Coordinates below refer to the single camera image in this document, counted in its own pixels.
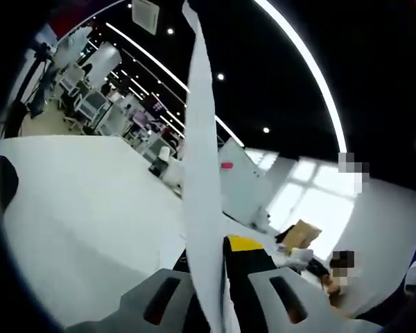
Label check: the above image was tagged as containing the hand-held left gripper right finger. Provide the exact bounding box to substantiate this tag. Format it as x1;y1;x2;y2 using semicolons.
223;234;384;333

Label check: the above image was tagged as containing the window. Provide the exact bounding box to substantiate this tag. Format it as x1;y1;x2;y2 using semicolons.
265;157;356;259

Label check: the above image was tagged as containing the white pillar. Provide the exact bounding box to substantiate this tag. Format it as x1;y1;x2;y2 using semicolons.
86;41;122;89

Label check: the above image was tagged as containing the white office chair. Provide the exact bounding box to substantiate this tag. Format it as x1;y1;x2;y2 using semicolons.
78;88;109;123
60;65;85;99

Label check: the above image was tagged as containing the white cloth sheet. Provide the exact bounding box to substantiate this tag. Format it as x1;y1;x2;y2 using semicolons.
181;0;242;333

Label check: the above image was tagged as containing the white printer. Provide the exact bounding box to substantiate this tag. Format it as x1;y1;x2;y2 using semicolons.
162;157;187;197

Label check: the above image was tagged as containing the cardboard box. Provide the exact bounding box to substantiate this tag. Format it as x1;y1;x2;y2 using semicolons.
282;219;322;258

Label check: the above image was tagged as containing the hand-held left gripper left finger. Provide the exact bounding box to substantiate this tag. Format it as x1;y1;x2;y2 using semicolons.
65;248;211;333

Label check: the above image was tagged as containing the whiteboard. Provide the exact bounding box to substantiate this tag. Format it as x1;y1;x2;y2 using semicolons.
217;137;275;227

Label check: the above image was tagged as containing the black bag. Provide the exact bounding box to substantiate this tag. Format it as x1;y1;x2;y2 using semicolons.
306;258;332;282

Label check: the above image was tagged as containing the black tripod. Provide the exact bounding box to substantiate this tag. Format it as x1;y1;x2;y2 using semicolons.
19;41;58;121

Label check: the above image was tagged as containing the black device with white roll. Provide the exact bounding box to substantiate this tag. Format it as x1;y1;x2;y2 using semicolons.
148;145;177;178

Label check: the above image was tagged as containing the ceiling air conditioner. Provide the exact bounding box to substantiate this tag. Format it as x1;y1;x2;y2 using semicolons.
131;0;160;35

